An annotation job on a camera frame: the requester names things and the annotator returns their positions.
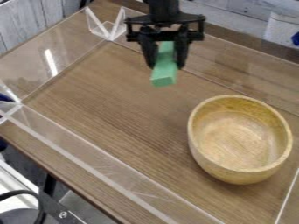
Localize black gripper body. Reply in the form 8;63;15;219
125;0;207;43

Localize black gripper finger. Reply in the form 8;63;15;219
138;27;159;68
174;25;190;69

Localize green rectangular block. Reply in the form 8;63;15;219
151;41;178;87

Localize brown wooden bowl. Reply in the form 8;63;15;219
187;94;294;185

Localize white container in background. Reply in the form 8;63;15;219
265;11;299;50

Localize blue object at right edge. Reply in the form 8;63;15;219
291;32;299;46

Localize black table leg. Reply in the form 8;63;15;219
43;174;58;197

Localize black chair at corner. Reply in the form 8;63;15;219
0;190;87;224

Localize clear acrylic enclosure wall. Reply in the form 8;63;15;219
0;2;299;224

